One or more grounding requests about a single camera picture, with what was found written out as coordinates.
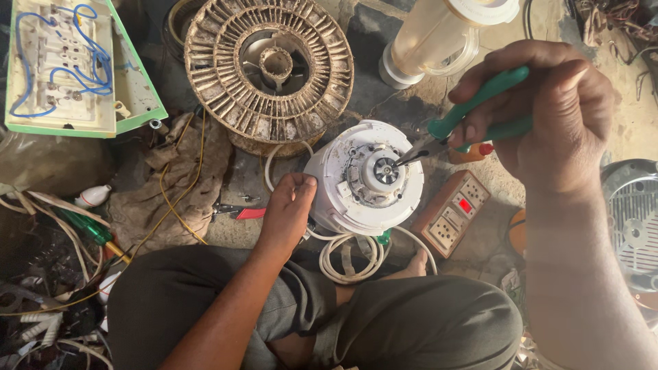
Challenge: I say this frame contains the person's left hand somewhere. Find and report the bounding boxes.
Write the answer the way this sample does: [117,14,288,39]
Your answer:
[255,173,318,259]

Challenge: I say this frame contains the person's right hand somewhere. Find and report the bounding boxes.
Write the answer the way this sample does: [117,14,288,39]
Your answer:
[448,39,616,198]

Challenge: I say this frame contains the white mixer motor base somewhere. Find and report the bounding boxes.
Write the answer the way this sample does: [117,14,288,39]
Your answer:
[303,119,426,237]

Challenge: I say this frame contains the green-handled pliers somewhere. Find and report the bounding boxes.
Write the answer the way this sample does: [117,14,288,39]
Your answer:
[394,65,533,168]

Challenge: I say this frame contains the brown dirty cloth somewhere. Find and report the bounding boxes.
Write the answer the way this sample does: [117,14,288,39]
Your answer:
[107,112,235,256]

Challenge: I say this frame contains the person's bare foot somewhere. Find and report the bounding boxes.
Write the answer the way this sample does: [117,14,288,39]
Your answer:
[379,249,429,282]

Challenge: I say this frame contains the brown extension socket board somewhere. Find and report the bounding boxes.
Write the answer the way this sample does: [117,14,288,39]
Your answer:
[411,170,492,260]

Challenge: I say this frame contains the person's grey trousers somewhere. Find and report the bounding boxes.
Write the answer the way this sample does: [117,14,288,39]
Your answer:
[106,245,524,370]

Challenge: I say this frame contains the orange bottle red cap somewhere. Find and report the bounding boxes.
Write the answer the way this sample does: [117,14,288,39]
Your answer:
[448,141,495,165]

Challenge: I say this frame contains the clear blender jar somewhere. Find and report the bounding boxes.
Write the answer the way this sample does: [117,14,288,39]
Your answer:
[378,0,521,91]

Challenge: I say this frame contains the white light bulb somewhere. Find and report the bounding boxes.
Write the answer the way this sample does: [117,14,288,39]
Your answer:
[74,184,113,209]
[97,271,122,306]

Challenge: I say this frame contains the orange round object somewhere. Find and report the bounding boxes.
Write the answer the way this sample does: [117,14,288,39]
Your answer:
[507,208,528,257]

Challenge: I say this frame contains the dusty plastic bag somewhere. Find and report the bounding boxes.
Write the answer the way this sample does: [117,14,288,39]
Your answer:
[0,131,115,197]

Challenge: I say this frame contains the round metal fan grille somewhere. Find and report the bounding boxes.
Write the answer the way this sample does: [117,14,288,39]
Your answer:
[600,159,658,295]

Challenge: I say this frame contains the red-handled cutter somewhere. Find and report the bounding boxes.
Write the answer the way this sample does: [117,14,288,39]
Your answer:
[210,201,268,222]

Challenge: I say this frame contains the white power cord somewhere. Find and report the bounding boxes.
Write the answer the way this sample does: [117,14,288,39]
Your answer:
[263,141,439,286]

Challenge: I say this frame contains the thin yellow wire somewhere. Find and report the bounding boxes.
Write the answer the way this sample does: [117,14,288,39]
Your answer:
[0,107,209,317]

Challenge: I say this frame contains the black round ring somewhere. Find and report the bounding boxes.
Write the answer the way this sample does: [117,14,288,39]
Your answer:
[163,0,207,58]

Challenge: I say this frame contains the green-handled screwdriver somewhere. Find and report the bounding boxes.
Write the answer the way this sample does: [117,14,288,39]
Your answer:
[58,208,132,264]

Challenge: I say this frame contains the open switchboard box blue wires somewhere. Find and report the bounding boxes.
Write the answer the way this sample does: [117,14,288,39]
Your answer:
[4,0,169,139]

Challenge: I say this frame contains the heap of wires and parts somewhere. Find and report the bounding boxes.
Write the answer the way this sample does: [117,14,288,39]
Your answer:
[0,189,118,370]

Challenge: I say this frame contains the tangle of brown wires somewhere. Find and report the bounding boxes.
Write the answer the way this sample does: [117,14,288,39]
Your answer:
[565,0,658,70]

